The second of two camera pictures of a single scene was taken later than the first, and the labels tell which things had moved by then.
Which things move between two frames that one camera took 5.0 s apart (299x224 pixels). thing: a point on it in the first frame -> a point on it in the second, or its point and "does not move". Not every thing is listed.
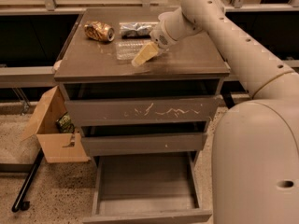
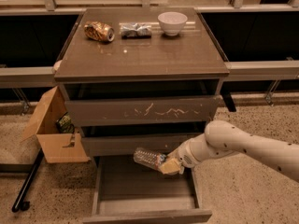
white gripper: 160,36 -> 184,154
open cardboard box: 59,147 does not move
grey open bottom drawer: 148,189 does not move
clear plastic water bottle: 127,49 -> 149,158
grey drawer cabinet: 159,111 does not move
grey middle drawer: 145,138 does not move
